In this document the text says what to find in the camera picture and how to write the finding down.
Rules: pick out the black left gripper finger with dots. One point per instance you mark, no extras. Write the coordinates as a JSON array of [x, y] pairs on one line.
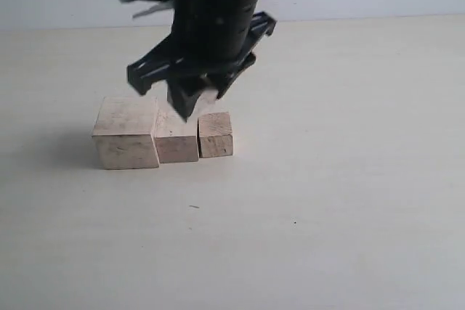
[[184, 88]]

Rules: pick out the second largest wooden cube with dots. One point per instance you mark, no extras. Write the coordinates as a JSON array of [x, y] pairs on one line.
[[176, 141]]

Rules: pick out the third largest wooden cube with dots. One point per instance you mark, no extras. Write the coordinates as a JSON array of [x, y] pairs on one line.
[[215, 135]]

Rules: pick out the smallest wooden cube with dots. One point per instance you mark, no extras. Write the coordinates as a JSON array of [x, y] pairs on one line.
[[207, 98]]

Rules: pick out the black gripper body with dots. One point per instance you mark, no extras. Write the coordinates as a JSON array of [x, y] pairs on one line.
[[210, 31]]

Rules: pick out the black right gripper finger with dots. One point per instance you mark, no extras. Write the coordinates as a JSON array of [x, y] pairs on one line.
[[261, 25]]

